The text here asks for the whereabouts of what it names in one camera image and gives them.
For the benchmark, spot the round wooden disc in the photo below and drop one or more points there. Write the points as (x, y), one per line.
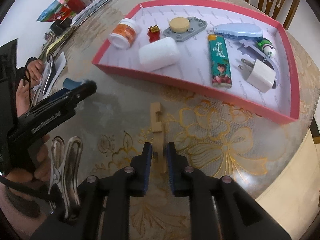
(179, 24)

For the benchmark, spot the white jar orange label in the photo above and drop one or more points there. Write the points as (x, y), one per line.
(124, 34)

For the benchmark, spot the person's left hand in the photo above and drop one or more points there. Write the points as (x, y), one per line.
(26, 163)

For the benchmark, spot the metal spring clamp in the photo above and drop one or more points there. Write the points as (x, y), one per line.
(63, 188)

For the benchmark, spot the silver mobile phone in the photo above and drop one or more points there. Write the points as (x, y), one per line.
(48, 75)

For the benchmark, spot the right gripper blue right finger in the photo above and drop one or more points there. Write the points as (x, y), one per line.
(179, 172)

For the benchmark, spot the colourful snack bag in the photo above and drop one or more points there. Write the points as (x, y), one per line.
(55, 11)

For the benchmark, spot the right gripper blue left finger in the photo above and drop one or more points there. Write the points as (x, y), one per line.
(138, 172)

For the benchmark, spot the lilac plastic handle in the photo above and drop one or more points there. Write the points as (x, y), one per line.
(251, 49)

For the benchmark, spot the person's other hand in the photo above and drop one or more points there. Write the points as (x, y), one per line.
(27, 78)

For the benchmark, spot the green printed lighter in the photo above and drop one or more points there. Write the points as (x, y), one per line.
(219, 62)

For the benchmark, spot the light blue correction tape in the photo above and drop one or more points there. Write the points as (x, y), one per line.
(237, 31)

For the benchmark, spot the red perfume bottle gold cap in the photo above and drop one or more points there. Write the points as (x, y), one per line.
(76, 5)

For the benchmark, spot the white paper sheet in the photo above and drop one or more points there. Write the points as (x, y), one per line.
(60, 63)

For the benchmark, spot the yellow book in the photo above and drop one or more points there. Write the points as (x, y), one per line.
(59, 41)

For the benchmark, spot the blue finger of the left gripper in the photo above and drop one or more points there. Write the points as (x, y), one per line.
(60, 96)
(77, 95)

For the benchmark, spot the small red toy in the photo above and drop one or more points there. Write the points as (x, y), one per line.
(154, 33)

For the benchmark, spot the grey plastic plate with holes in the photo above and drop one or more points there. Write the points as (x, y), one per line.
(197, 25)

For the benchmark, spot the pink shallow cardboard tray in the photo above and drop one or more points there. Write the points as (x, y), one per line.
(192, 71)

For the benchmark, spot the spiral bound notebook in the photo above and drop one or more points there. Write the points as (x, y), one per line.
(89, 11)

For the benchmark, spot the black small box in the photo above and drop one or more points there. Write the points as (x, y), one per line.
(59, 26)

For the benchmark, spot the white USB charger plug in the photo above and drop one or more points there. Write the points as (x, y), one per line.
(257, 74)

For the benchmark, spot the white earbud case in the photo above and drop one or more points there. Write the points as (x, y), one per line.
(158, 54)

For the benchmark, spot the wooden puzzle piece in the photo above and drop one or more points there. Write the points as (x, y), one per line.
(158, 136)

